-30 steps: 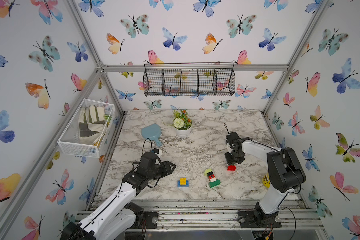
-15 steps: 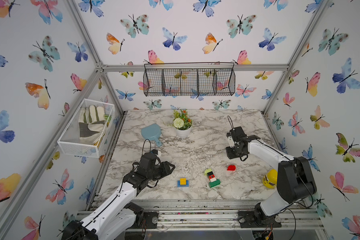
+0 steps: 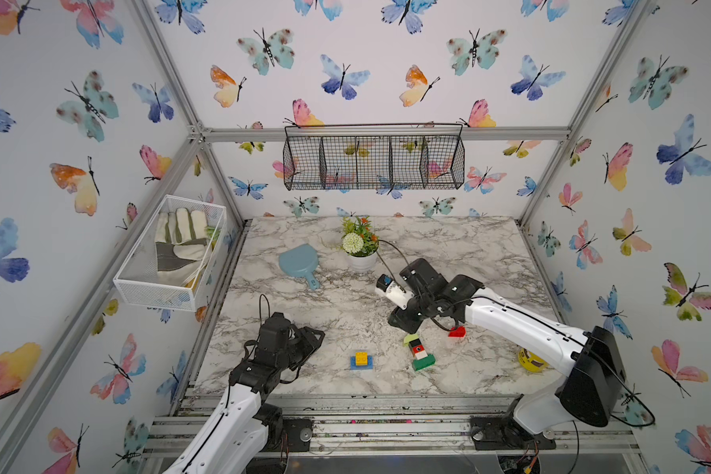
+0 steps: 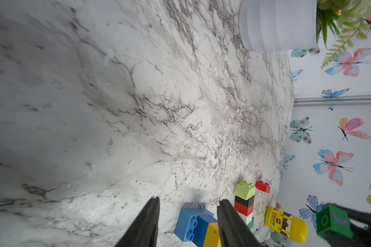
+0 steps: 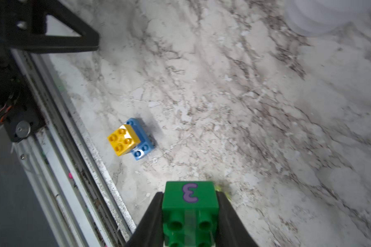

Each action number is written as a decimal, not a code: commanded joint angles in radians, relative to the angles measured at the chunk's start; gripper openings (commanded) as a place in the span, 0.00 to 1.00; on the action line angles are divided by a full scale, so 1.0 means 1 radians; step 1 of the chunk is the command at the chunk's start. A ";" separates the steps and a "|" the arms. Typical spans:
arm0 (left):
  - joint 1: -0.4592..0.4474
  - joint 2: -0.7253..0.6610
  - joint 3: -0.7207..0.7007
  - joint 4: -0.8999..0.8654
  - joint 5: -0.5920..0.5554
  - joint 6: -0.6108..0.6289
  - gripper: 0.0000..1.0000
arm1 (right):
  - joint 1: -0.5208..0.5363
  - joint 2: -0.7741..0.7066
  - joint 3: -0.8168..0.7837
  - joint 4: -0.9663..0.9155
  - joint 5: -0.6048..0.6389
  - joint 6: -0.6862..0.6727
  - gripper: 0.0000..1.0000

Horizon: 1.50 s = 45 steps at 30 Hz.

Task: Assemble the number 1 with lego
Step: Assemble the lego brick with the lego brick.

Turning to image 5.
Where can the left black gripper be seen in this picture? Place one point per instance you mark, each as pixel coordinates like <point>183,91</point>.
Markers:
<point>44,27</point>

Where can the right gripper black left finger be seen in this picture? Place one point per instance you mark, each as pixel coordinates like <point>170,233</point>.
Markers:
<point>149,232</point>

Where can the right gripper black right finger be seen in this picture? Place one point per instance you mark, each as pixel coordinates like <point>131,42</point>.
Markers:
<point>230,230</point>

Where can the small green lego brick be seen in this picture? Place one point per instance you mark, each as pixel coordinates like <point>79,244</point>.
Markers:
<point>189,214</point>

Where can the light blue lego brick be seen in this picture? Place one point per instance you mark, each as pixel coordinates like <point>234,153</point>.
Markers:
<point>145,146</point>

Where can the yellow lego brick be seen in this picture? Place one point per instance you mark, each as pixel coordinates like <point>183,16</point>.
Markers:
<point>123,140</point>

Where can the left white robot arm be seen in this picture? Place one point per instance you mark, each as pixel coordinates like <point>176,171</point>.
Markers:
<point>19,113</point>

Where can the white plant pot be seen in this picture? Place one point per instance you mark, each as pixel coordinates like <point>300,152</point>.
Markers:
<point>311,18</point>

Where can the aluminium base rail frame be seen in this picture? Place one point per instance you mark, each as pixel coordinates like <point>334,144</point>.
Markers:
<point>77,196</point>

